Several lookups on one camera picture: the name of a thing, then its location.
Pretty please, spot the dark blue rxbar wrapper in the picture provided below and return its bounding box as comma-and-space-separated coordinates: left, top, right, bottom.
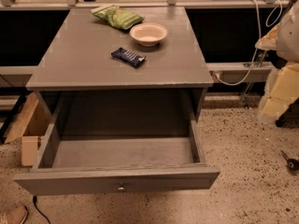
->
111, 48, 146, 68

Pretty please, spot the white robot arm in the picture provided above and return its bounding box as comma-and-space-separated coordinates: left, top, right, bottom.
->
255, 1, 299, 123

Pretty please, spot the grey open top drawer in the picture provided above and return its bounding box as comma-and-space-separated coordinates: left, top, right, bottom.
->
14, 90, 220, 195

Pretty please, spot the round metal drawer knob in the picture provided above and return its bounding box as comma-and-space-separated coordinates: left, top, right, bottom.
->
118, 182, 126, 192

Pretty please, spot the white round bowl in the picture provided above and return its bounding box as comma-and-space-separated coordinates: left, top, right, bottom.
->
130, 22, 168, 47

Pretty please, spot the grey wooden cabinet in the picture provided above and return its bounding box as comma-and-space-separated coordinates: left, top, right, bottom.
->
25, 6, 215, 123

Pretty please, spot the green chip bag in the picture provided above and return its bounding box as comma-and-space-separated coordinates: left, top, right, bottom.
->
91, 5, 144, 30

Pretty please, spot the light wooden box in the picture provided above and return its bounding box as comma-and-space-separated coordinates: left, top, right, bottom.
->
5, 92, 50, 166

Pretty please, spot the black caster wheel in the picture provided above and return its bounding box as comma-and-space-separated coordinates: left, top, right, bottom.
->
281, 151, 299, 171

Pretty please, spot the tan shoe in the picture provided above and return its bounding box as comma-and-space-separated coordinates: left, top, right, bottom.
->
0, 205, 28, 224

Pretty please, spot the black floor cable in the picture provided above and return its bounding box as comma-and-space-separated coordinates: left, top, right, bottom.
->
32, 195, 51, 224

